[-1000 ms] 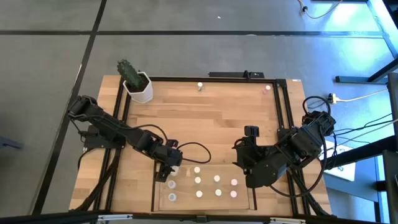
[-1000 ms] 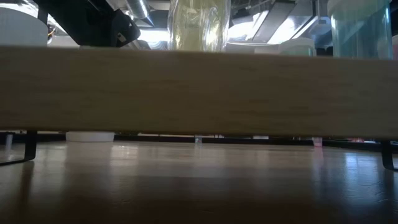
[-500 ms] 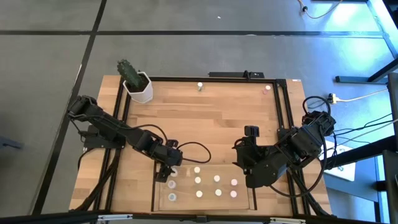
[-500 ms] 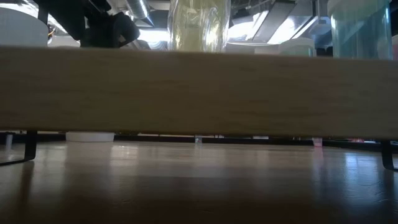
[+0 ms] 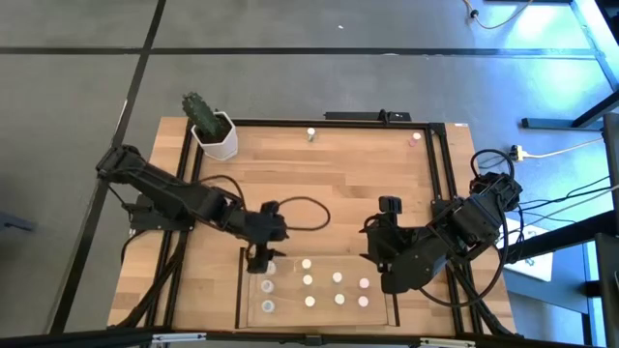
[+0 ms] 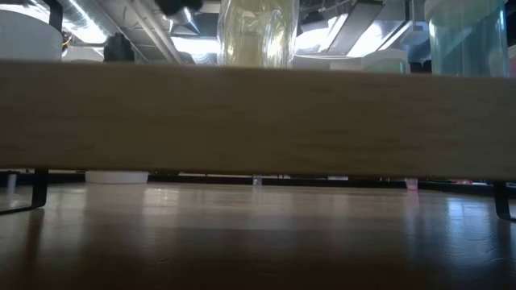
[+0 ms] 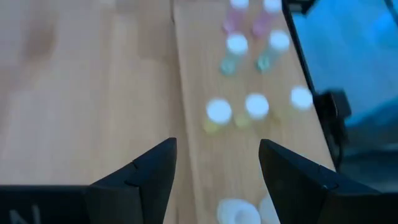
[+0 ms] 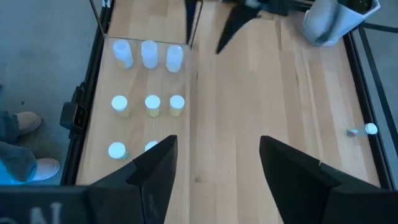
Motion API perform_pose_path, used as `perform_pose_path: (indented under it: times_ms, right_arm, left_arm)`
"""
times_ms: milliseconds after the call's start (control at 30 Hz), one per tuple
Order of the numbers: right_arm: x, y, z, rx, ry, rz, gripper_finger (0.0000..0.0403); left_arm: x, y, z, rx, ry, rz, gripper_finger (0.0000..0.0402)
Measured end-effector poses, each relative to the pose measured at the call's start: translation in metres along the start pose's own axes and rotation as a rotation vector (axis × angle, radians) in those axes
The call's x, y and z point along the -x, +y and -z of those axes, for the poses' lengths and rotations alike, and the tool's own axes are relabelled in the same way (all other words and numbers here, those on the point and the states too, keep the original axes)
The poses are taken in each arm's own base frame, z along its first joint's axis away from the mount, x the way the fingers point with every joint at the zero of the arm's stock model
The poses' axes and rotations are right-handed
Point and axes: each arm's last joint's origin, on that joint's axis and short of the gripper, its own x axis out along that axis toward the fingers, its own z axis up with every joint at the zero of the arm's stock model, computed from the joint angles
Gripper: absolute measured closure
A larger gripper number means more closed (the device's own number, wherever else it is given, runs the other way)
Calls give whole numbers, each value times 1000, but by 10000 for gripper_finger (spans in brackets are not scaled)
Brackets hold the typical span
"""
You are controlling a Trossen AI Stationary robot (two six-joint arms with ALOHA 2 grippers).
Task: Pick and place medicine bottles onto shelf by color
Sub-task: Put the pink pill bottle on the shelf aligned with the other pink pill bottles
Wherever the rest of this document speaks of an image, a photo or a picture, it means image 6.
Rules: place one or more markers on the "yellow bottle white cap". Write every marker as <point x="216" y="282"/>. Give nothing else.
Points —
<point x="256" y="36"/>

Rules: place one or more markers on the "white hexagonal plant pot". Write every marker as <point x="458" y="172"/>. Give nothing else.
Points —
<point x="117" y="177"/>

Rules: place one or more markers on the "green cactus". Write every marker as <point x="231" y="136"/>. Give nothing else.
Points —
<point x="119" y="50"/>

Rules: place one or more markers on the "black aluminium table frame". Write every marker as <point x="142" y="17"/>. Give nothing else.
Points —
<point x="322" y="182"/>

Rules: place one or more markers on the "clear acrylic shelf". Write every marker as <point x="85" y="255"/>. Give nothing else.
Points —
<point x="258" y="121"/>

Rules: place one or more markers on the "silver ceiling duct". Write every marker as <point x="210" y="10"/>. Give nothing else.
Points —
<point x="185" y="22"/>

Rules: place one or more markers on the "pink bottle white cap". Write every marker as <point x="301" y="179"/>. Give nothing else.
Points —
<point x="411" y="184"/>

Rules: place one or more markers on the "small bottles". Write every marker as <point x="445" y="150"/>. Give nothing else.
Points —
<point x="256" y="181"/>

